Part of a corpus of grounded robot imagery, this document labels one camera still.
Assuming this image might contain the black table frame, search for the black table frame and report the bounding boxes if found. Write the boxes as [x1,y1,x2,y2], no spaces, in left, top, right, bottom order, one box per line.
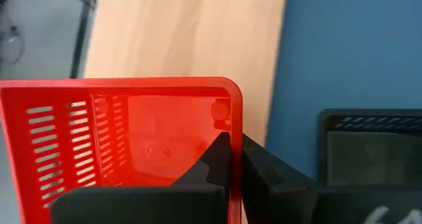
[70,0,99,80]

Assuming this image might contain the blue table mat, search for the blue table mat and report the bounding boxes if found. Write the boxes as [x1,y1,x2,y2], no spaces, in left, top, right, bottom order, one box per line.
[265,0,422,185]

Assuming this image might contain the red plastic basket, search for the red plastic basket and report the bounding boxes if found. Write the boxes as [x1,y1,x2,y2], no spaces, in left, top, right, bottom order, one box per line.
[0,76,244,224]

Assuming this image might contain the black plastic basket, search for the black plastic basket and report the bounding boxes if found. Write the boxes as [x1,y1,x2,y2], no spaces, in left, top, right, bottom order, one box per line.
[317,107,422,188]

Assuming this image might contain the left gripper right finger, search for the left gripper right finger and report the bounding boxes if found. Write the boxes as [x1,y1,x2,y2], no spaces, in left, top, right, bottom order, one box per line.
[242,133,422,224]

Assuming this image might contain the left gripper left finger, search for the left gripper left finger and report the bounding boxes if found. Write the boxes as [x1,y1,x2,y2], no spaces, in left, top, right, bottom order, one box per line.
[50,130,231,224]

